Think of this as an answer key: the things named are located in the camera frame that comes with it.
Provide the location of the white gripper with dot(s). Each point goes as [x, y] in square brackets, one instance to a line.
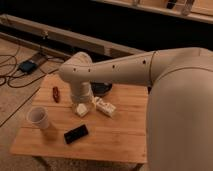
[81, 92]

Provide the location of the black eraser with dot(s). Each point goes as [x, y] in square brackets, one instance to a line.
[75, 134]

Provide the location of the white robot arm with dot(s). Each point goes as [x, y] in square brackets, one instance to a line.
[179, 119]

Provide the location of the white rectangular block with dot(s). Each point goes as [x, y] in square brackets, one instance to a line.
[81, 110]

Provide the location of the black round plate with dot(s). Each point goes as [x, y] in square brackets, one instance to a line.
[101, 89]

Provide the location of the red brown small object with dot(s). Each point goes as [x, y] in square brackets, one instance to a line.
[56, 94]

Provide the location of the white toy block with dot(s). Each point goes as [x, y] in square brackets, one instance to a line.
[104, 107]

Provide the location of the white paper cup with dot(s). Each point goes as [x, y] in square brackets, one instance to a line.
[38, 117]

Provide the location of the blue power adapter box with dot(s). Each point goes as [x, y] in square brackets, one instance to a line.
[27, 67]

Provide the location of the wooden table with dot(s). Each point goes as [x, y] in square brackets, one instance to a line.
[120, 138]

